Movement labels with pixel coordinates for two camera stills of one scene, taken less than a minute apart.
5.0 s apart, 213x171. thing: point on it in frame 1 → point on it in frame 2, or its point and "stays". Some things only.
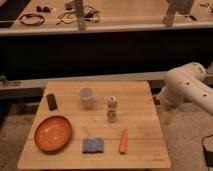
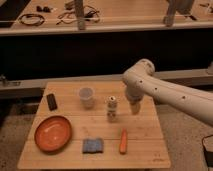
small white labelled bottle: (112, 109) stays
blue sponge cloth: (92, 145) stays
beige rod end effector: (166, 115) → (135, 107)
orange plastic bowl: (53, 134) stays
